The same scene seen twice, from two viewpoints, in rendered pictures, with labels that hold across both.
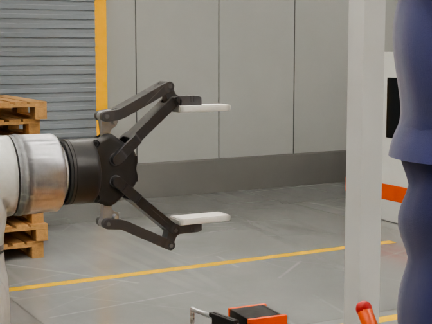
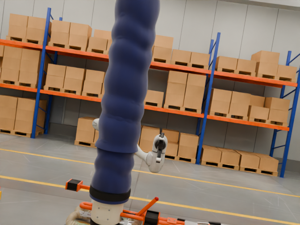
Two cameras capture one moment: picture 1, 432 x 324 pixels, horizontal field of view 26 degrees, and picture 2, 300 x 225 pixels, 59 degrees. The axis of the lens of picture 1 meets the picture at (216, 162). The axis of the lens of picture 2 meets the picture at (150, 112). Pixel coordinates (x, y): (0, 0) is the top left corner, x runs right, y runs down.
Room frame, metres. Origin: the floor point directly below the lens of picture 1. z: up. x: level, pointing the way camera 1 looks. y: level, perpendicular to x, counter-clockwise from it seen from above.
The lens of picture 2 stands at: (1.90, -1.48, 1.90)
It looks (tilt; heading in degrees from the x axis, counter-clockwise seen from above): 3 degrees down; 120
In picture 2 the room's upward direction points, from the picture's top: 9 degrees clockwise
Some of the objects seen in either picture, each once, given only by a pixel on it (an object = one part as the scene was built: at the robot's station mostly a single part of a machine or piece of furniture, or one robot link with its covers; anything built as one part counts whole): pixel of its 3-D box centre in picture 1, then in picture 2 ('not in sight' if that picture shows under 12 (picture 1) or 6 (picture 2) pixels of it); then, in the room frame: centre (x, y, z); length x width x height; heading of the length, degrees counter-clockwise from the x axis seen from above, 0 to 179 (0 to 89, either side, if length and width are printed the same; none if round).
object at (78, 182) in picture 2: not in sight; (74, 185); (0.66, -0.20, 1.25); 0.09 x 0.08 x 0.05; 114
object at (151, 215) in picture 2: not in sight; (151, 218); (1.27, -0.21, 1.24); 0.10 x 0.08 x 0.06; 114
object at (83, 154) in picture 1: (97, 170); (160, 145); (1.07, 0.14, 1.58); 0.09 x 0.07 x 0.08; 118
